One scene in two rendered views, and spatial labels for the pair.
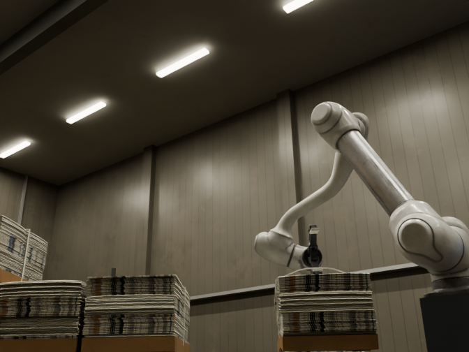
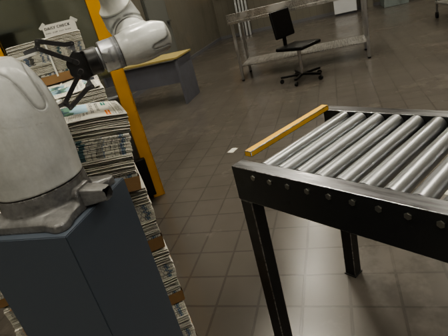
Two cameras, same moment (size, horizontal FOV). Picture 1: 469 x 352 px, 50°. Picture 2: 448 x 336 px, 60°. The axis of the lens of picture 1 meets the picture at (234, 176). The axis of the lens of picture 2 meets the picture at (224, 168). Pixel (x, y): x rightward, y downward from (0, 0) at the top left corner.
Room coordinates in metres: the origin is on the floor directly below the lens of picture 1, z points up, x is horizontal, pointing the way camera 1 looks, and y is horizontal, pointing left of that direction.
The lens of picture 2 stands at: (1.83, -1.49, 1.28)
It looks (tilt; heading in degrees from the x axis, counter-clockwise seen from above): 23 degrees down; 72
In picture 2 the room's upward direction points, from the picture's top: 14 degrees counter-clockwise
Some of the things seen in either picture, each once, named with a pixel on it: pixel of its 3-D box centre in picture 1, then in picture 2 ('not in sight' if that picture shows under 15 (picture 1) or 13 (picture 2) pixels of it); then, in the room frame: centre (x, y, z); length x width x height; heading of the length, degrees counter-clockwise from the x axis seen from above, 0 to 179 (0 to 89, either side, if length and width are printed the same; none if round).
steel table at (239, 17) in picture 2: not in sight; (299, 32); (5.26, 3.77, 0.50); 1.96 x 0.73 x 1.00; 142
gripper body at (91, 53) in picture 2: (313, 255); (85, 64); (1.89, -0.30, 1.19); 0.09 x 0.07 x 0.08; 177
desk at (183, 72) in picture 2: not in sight; (152, 83); (3.00, 4.44, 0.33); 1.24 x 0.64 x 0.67; 142
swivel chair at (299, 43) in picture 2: not in sight; (297, 45); (4.70, 3.02, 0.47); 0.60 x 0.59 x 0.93; 140
